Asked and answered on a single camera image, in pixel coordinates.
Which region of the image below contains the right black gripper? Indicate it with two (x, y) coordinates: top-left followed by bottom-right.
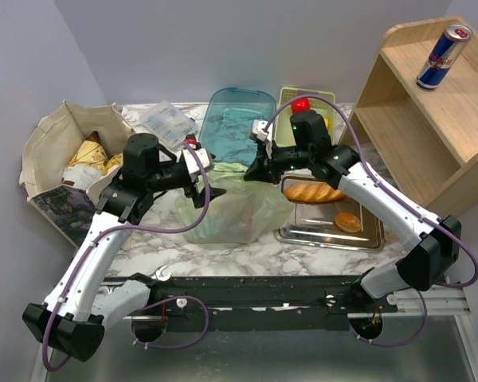
(243, 139), (312, 186)

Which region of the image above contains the green plastic grocery bag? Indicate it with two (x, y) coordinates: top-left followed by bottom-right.
(182, 162), (294, 244)

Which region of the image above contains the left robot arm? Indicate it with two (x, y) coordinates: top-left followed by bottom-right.
(22, 133), (224, 371)

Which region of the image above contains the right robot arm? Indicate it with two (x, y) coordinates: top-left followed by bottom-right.
(245, 110), (461, 312)

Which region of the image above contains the pale green plastic basket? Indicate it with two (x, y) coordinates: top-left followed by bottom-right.
(275, 87), (335, 147)

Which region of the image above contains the bread loaf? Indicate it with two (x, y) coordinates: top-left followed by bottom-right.
(283, 183), (346, 204)

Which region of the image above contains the teal transparent plastic container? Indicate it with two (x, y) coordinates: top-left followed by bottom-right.
(199, 88), (276, 166)

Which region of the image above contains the metal tray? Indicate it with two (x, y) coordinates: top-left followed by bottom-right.
(275, 197), (385, 251)

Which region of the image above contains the clear plastic compartment box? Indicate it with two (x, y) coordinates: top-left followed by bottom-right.
(139, 101), (198, 151)

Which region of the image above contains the red apple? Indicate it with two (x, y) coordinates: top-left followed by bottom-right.
(291, 97), (311, 114)

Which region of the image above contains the glazed donut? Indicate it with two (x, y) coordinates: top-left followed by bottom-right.
(335, 212), (362, 233)

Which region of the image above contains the beige canvas tote bag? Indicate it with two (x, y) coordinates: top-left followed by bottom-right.
(19, 102), (134, 247)

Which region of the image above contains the wooden shelf unit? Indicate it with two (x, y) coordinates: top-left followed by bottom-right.
(339, 16), (478, 216)

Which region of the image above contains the red bull can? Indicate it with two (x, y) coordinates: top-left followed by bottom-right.
(416, 23), (473, 91)

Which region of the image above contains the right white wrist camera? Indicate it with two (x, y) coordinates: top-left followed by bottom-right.
(249, 119), (272, 144)

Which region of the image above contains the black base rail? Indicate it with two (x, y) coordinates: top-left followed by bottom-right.
(115, 274), (399, 332)

